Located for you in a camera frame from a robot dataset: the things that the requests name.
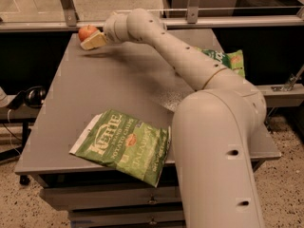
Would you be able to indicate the green rice chip bag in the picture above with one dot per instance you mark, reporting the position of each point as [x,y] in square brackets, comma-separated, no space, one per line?
[232,60]

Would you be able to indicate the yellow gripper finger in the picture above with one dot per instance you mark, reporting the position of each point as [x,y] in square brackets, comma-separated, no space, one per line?
[95,40]

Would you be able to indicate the metal railing with glass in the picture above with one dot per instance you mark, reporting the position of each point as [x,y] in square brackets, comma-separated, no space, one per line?
[70,15]

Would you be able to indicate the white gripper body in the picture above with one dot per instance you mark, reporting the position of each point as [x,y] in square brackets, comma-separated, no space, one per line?
[109,30]

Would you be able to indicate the black headphones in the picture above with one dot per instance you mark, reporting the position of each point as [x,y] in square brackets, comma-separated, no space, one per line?
[32,97]

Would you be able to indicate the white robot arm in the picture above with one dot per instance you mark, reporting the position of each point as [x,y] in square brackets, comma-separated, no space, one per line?
[211,128]

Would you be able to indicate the red apple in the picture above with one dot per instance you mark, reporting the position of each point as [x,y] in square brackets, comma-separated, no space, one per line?
[86,31]

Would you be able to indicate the green Kettle jalapeno chip bag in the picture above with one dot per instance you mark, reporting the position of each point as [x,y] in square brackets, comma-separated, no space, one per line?
[125,143]

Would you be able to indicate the grey drawer cabinet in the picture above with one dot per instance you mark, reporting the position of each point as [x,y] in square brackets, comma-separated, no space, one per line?
[136,80]

